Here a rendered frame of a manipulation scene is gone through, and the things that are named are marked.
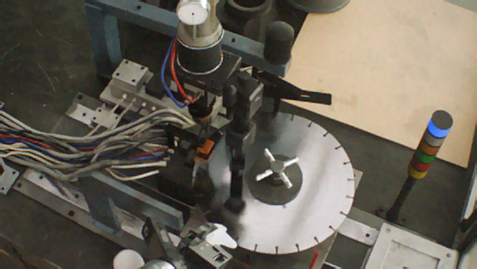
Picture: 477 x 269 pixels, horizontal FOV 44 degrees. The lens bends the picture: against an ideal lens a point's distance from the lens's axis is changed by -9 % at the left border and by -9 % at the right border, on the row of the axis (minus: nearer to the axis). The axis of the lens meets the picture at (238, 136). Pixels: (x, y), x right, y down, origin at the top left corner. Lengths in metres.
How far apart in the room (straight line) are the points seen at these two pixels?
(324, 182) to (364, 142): 0.34
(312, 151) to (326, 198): 0.11
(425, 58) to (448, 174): 0.39
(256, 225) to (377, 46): 0.77
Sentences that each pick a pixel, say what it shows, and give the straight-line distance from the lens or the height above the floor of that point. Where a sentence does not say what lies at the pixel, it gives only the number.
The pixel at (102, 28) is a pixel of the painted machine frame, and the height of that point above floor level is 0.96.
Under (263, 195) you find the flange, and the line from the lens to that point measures 1.27.
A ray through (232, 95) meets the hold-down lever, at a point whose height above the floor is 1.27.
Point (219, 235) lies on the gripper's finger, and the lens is 1.14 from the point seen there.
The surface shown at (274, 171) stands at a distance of 1.25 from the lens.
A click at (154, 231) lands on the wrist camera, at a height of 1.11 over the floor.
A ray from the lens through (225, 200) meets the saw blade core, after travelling 1.28.
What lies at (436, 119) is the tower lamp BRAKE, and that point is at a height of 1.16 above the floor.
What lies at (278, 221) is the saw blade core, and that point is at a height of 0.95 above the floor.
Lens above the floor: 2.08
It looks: 57 degrees down
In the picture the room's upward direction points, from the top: 4 degrees clockwise
